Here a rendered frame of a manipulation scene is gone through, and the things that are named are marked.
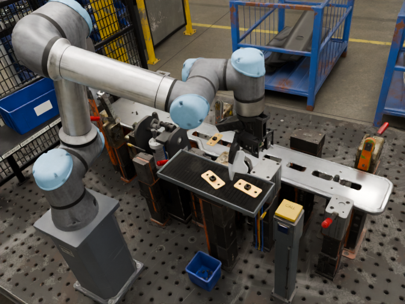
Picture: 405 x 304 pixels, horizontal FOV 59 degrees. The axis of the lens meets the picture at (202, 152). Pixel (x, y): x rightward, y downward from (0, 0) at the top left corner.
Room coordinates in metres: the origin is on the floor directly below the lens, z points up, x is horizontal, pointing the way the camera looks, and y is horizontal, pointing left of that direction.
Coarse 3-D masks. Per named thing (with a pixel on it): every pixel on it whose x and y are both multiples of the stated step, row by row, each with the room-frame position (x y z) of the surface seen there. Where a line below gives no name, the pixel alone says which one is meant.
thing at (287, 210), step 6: (282, 204) 0.69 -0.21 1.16; (288, 204) 0.68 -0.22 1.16; (294, 204) 0.68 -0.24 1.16; (282, 210) 0.67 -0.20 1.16; (288, 210) 0.66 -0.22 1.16; (294, 210) 0.66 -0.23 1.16; (300, 210) 0.66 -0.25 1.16; (282, 216) 0.65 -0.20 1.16; (288, 216) 0.64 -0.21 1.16; (294, 216) 0.64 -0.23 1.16; (294, 222) 0.63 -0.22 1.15
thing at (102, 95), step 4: (100, 92) 1.43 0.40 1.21; (104, 92) 1.41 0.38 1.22; (100, 96) 1.40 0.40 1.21; (104, 96) 1.40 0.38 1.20; (100, 100) 1.42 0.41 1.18; (104, 100) 1.40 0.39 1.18; (108, 100) 1.42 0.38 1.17; (104, 104) 1.41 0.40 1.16; (108, 104) 1.41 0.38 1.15; (104, 108) 1.42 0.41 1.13; (108, 108) 1.40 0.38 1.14; (112, 108) 1.42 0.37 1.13; (108, 112) 1.42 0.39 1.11; (112, 112) 1.41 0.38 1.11; (108, 116) 1.43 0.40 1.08; (112, 116) 1.41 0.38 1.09; (116, 116) 1.42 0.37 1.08
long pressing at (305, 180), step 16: (128, 112) 1.57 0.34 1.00; (144, 112) 1.54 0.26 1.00; (160, 112) 1.52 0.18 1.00; (128, 128) 1.43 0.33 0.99; (160, 128) 1.38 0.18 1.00; (208, 128) 1.33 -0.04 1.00; (256, 160) 1.06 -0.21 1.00; (288, 160) 1.04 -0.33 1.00; (304, 160) 1.02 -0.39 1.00; (320, 160) 1.01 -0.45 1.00; (288, 176) 0.95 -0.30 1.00; (304, 176) 0.94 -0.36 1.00; (352, 176) 0.90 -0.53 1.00; (368, 176) 0.89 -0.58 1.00; (320, 192) 0.85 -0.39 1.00; (336, 192) 0.84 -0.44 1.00; (352, 192) 0.83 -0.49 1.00; (368, 192) 0.82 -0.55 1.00; (384, 192) 0.80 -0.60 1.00; (368, 208) 0.75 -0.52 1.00; (384, 208) 0.74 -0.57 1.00
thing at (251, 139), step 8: (264, 112) 0.74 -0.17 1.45; (240, 120) 0.74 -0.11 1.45; (248, 120) 0.72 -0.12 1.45; (256, 120) 0.72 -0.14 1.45; (264, 120) 0.71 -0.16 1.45; (248, 128) 0.74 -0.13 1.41; (256, 128) 0.72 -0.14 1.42; (264, 128) 0.72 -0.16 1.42; (240, 136) 0.74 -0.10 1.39; (248, 136) 0.73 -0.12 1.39; (256, 136) 0.72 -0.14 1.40; (264, 136) 0.71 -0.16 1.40; (272, 136) 0.74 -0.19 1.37; (240, 144) 0.74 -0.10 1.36; (248, 144) 0.73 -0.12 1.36; (256, 144) 0.70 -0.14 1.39; (264, 144) 0.73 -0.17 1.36; (272, 144) 0.74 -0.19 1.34; (256, 152) 0.72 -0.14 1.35
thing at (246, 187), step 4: (240, 180) 0.81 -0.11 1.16; (236, 184) 0.79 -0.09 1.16; (244, 184) 0.79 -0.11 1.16; (248, 184) 0.78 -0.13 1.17; (240, 188) 0.77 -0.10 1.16; (244, 188) 0.77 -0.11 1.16; (248, 188) 0.76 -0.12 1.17; (252, 188) 0.77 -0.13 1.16; (256, 188) 0.76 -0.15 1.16; (248, 192) 0.75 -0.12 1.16; (252, 192) 0.75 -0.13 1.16; (260, 192) 0.75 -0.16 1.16; (252, 196) 0.73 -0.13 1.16; (256, 196) 0.73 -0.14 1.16
